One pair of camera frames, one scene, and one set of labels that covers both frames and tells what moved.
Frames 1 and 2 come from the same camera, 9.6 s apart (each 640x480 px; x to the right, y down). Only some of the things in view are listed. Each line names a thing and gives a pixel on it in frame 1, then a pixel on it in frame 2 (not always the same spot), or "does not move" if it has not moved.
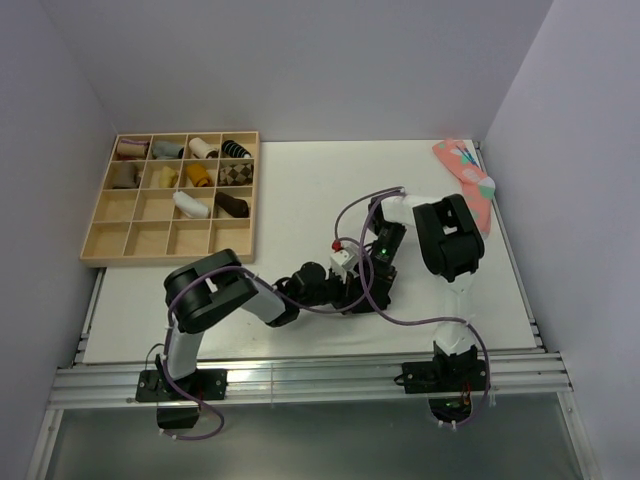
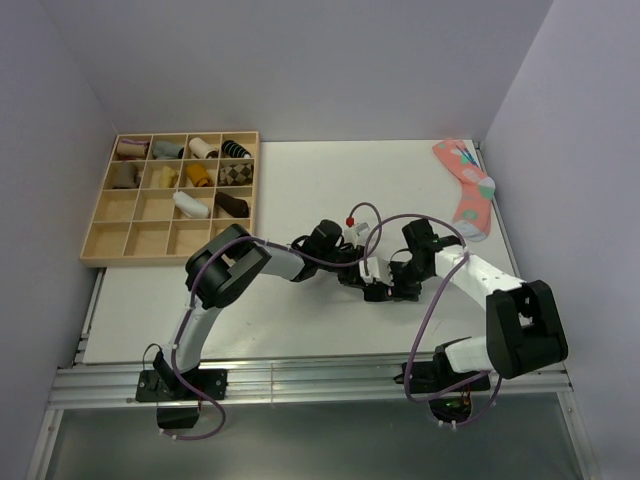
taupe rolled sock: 125,175 does not move
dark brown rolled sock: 233,206 does not move
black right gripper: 379,279 → 399,292
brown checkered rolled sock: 236,174 does not move
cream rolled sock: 165,178 does not move
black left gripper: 348,293 → 352,276
